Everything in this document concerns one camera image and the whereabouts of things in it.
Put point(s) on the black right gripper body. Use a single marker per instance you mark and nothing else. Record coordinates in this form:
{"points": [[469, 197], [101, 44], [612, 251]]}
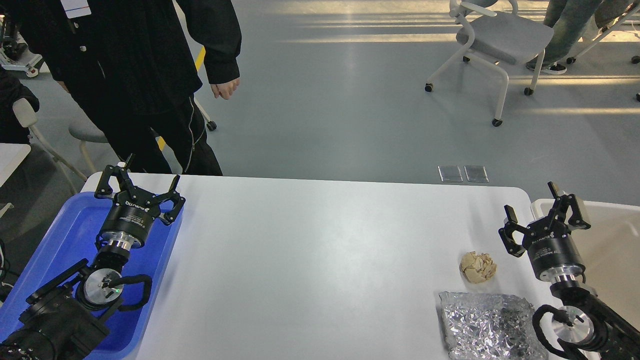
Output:
{"points": [[551, 250]]}

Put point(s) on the white side table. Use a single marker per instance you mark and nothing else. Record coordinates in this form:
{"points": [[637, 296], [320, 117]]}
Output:
{"points": [[11, 156]]}

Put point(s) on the blue plastic tray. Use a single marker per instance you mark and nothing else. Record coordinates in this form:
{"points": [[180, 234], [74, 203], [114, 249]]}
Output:
{"points": [[71, 238]]}

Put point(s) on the silver foil bag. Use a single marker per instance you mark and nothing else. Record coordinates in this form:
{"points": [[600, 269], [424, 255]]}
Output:
{"points": [[489, 326]]}

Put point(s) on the crumpled beige paper ball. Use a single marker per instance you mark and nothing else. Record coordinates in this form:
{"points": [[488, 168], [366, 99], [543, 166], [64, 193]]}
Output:
{"points": [[477, 267]]}

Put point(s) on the left metal floor plate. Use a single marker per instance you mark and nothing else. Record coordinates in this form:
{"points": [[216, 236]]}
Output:
{"points": [[450, 174]]}

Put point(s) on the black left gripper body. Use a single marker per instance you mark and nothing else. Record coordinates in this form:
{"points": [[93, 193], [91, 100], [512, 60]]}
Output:
{"points": [[131, 217]]}

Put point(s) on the grey stool behind person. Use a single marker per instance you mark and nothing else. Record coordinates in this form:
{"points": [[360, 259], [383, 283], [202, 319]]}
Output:
{"points": [[85, 131]]}

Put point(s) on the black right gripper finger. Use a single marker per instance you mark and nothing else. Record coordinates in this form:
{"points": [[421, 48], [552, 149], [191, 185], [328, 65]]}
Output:
{"points": [[506, 233], [568, 211]]}

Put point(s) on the white chair at left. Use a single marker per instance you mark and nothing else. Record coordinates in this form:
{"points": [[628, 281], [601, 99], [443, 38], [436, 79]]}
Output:
{"points": [[27, 118]]}

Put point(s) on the standing person's left hand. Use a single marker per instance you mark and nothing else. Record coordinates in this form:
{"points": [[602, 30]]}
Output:
{"points": [[225, 90]]}

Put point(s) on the white chair top right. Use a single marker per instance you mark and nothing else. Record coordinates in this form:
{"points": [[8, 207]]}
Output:
{"points": [[607, 30]]}

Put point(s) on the person in black clothes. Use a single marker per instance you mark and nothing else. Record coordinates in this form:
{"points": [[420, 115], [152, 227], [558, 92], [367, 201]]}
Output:
{"points": [[128, 66]]}

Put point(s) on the grey white wheeled chair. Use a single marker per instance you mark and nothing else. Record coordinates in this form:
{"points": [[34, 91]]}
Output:
{"points": [[490, 37]]}

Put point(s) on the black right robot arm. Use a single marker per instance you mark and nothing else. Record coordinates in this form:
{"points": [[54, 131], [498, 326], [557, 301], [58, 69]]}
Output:
{"points": [[584, 323]]}

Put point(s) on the person in grey jeans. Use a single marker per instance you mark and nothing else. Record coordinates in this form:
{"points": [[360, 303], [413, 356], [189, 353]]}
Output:
{"points": [[568, 18]]}

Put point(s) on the beige plastic bin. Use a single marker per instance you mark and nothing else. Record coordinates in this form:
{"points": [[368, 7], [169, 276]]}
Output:
{"points": [[610, 250]]}

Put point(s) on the right metal floor plate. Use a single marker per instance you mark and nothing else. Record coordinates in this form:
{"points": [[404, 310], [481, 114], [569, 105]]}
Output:
{"points": [[476, 174]]}

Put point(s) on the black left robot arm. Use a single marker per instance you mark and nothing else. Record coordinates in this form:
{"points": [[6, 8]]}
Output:
{"points": [[92, 281]]}

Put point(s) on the metal floor plate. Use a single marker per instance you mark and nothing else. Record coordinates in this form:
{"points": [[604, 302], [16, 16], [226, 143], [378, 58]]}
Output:
{"points": [[450, 174], [476, 174]]}

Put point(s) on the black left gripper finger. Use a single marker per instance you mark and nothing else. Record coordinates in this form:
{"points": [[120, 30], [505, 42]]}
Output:
{"points": [[173, 196], [120, 173]]}

